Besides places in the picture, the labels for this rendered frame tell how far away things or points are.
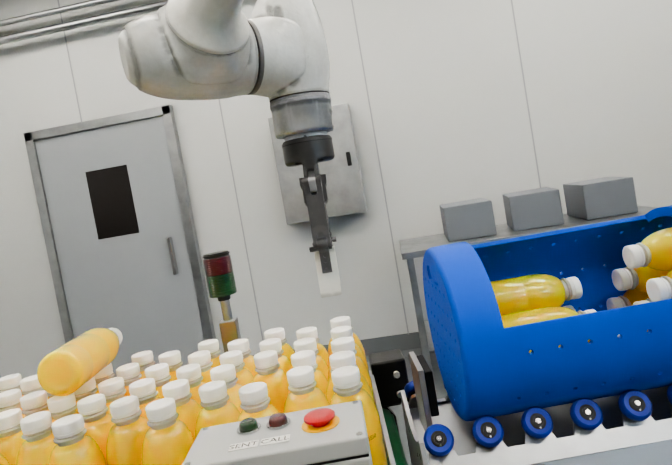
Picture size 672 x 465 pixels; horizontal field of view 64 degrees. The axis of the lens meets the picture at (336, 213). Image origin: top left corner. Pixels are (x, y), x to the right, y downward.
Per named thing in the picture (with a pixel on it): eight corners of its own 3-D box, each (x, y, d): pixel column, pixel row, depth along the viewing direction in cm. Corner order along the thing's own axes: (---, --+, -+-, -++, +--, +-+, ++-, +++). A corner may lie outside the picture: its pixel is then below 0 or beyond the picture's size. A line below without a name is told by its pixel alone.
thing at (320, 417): (336, 427, 60) (334, 417, 60) (304, 433, 60) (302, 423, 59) (336, 414, 63) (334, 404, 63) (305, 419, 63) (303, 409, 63)
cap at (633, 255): (650, 252, 88) (639, 254, 88) (646, 271, 90) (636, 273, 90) (636, 239, 91) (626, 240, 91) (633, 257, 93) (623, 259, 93)
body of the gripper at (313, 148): (331, 130, 76) (341, 195, 76) (331, 135, 84) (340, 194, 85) (278, 138, 76) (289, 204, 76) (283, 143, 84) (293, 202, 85)
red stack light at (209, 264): (230, 273, 122) (227, 256, 122) (202, 278, 122) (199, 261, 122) (235, 269, 129) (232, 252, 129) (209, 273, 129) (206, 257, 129)
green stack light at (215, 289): (234, 294, 123) (230, 273, 122) (206, 299, 123) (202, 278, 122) (239, 289, 129) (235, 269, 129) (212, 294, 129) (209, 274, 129)
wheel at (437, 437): (449, 420, 81) (448, 423, 83) (420, 425, 81) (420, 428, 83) (458, 451, 79) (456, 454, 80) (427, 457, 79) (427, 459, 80)
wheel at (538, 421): (547, 402, 81) (544, 406, 83) (518, 407, 81) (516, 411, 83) (559, 433, 79) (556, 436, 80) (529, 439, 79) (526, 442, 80)
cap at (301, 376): (290, 382, 80) (288, 371, 79) (316, 378, 79) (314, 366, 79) (287, 393, 76) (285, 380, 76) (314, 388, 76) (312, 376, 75)
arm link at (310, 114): (330, 99, 84) (336, 136, 85) (272, 108, 84) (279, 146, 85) (330, 88, 75) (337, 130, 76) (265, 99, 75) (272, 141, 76)
